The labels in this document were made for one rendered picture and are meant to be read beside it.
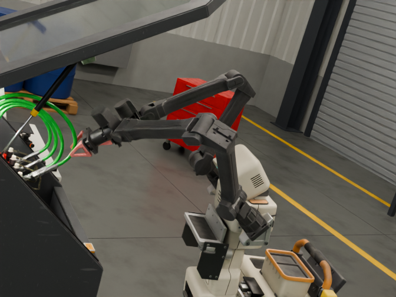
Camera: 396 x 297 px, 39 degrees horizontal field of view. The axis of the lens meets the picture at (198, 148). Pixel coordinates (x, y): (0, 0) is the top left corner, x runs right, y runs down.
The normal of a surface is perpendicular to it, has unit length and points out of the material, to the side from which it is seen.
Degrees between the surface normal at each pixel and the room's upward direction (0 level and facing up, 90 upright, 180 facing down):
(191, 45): 90
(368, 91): 90
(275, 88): 90
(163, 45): 90
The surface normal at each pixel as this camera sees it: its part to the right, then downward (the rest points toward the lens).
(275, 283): -0.94, -0.14
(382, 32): -0.84, -0.07
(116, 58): 0.48, 0.38
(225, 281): 0.25, 0.35
